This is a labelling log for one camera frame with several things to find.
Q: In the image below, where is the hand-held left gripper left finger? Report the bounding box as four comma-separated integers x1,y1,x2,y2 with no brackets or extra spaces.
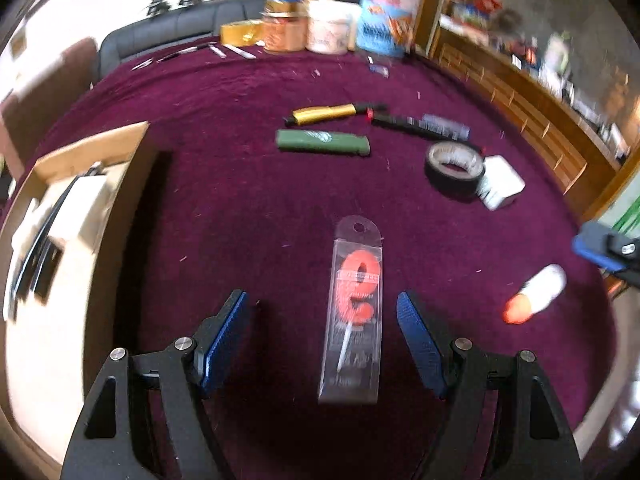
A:
60,288,249,480

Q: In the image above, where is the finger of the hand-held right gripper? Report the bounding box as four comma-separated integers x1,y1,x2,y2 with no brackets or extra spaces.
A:
572,220,640,291

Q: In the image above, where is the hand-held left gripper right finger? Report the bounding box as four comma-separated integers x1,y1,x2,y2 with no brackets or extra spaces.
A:
396,290,586,480

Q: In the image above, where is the white bottle orange cap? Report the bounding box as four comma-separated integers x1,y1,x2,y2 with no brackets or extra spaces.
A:
502,264,567,325

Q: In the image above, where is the clear packaged red candle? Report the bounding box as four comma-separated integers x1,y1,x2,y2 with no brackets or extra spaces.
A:
318,215,383,406

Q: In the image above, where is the small white box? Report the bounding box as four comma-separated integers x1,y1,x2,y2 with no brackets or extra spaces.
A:
475,155,526,211

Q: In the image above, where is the cardboard box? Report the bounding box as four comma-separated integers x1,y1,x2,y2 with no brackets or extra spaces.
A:
0,121,161,466

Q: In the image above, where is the black tape roll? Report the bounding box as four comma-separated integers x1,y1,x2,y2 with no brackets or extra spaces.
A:
424,141,486,202

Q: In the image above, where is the black case gold band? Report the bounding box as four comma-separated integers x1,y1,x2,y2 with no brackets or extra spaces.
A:
30,242,66,303

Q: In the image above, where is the white plastic card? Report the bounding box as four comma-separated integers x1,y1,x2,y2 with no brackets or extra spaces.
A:
47,174,113,256

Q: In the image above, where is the black marker red cap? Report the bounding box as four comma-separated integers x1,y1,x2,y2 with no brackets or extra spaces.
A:
366,109,471,142

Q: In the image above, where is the dark green lighter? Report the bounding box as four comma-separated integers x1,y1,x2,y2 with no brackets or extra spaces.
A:
276,129,372,157

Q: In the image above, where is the yellow black pen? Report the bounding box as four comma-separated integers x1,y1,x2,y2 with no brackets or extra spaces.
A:
284,103,388,127

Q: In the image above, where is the green striped object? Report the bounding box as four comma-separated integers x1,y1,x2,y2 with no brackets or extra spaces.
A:
600,180,640,241

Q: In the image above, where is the wooden cabinet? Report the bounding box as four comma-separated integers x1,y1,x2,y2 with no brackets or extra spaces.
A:
432,20,640,221

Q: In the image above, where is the white kettle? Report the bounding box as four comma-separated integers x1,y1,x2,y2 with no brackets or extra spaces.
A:
545,32,573,86

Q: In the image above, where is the colourful box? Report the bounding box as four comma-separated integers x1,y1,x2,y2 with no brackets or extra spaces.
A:
450,0,501,31

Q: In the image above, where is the thin black pen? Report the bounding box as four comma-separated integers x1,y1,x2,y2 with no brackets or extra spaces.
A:
156,42,211,63

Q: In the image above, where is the clear jar blue label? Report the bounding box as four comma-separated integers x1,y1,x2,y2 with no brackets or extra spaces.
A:
356,0,417,58

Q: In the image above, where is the brown chair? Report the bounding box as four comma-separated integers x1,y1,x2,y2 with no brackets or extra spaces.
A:
0,37,98,176

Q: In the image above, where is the yellow tape roll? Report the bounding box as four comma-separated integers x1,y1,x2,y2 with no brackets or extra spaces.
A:
220,19,266,47

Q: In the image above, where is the jar with orange label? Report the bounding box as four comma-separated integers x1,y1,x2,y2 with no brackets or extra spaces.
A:
262,12,307,54

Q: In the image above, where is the dark leather sofa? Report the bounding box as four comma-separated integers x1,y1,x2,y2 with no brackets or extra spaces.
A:
97,0,273,78

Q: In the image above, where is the white plastic tub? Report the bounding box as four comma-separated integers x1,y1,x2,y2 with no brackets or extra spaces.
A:
306,0,355,55

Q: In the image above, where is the wooden door frame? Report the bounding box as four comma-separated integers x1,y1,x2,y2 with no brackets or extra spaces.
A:
412,0,493,58

